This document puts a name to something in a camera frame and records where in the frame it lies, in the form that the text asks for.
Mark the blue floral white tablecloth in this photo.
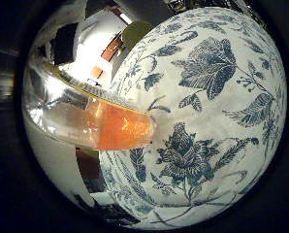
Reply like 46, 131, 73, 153
98, 6, 288, 231

